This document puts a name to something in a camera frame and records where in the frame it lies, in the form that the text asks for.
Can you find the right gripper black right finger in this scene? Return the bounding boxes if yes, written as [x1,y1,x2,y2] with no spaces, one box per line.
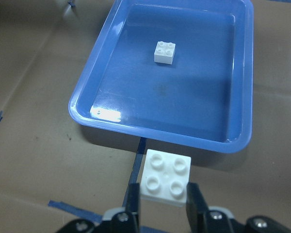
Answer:
[186,182,209,233]

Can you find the blue plastic tray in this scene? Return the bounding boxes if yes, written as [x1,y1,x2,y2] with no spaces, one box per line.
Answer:
[68,0,254,153]

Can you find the white block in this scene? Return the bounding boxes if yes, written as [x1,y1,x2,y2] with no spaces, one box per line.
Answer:
[140,149,191,207]
[154,41,176,65]

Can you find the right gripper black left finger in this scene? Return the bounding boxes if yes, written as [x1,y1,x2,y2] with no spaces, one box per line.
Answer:
[123,183,140,233]

